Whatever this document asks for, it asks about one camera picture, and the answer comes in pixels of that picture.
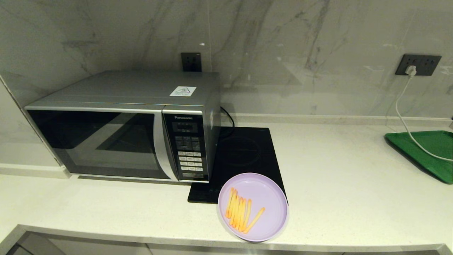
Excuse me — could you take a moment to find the purple round plate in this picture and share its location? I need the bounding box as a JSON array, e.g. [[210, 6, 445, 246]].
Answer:
[[218, 172, 289, 243]]

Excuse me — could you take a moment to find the silver Panasonic microwave oven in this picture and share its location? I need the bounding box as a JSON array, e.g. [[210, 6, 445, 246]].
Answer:
[[24, 70, 222, 183]]

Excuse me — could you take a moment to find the silver black microwave door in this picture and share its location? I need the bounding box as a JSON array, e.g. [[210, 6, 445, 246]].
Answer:
[[25, 106, 180, 182]]

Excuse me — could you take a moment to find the black microwave control panel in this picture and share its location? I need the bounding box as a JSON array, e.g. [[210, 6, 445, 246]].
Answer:
[[162, 110, 209, 183]]

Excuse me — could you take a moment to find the black induction cooktop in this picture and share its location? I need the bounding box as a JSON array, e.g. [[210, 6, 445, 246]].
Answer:
[[188, 127, 289, 206]]

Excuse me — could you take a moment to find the white warning sticker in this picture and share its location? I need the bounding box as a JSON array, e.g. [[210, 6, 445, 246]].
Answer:
[[170, 86, 197, 97]]

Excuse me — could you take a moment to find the grey base cabinet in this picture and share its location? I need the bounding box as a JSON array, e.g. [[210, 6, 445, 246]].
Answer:
[[0, 225, 453, 255]]

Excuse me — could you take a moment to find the green plastic tray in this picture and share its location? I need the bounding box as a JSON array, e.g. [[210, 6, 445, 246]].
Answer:
[[385, 130, 453, 185]]

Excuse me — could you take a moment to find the black cable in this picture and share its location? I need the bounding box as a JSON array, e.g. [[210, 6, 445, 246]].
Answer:
[[220, 106, 235, 138]]

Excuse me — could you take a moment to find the small black wall socket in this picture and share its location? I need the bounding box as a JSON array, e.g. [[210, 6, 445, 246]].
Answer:
[[181, 52, 202, 72]]

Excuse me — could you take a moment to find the white power cable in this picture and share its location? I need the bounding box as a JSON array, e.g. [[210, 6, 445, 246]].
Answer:
[[395, 76, 453, 163]]

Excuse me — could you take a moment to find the wide black wall socket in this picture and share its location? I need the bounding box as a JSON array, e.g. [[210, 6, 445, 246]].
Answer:
[[395, 54, 442, 77]]

